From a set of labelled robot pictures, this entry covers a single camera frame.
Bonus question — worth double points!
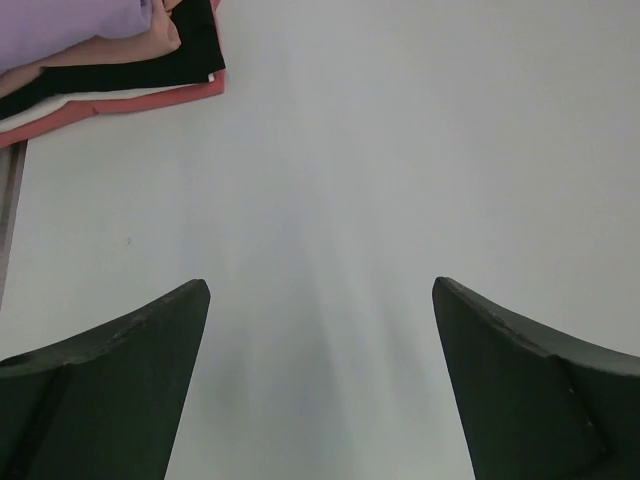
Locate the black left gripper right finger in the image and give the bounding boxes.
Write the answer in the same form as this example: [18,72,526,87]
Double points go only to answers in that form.
[432,277,639,479]

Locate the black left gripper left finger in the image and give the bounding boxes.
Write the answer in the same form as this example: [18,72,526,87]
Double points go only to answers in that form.
[1,279,210,479]

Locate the folded lilac t-shirt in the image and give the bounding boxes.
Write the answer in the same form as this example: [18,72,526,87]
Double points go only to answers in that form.
[1,0,153,72]

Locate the folded black t-shirt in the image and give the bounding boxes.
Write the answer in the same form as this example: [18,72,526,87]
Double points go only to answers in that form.
[1,0,226,119]

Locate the folded peach t-shirt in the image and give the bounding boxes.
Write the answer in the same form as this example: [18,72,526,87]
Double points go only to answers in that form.
[1,0,181,97]

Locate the folded white t-shirt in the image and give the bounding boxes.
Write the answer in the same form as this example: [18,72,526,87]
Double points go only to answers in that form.
[1,70,226,133]

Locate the folded coral pink t-shirt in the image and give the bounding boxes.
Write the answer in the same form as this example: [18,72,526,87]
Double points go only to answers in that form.
[1,1,226,147]

